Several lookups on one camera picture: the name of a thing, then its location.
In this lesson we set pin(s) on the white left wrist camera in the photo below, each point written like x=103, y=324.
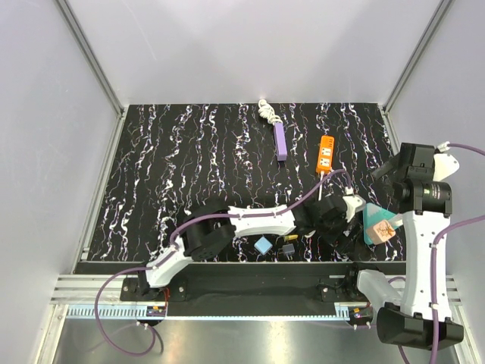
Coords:
x=354, y=204

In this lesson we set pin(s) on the orange power strip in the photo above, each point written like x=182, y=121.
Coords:
x=325, y=155

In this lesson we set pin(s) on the pink cube plug adapter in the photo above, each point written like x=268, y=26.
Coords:
x=380, y=232

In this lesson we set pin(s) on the grey cube plug adapter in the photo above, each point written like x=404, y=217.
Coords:
x=288, y=250

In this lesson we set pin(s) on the teal triangular power strip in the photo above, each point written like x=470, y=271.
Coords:
x=371, y=215

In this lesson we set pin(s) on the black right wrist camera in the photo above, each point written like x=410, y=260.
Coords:
x=421, y=196

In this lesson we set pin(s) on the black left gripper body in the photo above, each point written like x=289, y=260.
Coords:
x=332, y=230

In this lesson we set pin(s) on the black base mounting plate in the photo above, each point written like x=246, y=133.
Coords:
x=395, y=272

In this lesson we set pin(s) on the yellow cube plug adapter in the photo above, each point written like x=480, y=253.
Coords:
x=291, y=237

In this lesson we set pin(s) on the purple power strip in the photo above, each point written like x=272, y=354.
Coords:
x=280, y=142

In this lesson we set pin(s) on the aluminium frame post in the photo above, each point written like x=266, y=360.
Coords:
x=84, y=46
x=429, y=32

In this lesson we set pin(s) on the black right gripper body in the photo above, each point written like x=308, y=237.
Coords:
x=386, y=167

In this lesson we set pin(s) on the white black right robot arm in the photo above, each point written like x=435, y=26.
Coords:
x=417, y=258

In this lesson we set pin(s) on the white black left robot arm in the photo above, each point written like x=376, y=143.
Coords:
x=205, y=233

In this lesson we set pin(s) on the white cable duct strip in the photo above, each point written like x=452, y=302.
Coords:
x=220, y=311

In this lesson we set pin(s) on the aluminium frame post left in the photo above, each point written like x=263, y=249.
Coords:
x=84, y=46

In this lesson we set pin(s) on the aluminium frame post right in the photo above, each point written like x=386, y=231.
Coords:
x=429, y=32

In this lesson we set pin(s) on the blue cube plug adapter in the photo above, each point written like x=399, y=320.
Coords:
x=263, y=245

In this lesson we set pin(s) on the aluminium front rail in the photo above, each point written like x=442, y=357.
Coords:
x=73, y=289

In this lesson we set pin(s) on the white plug on teal strip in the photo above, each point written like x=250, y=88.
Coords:
x=396, y=221

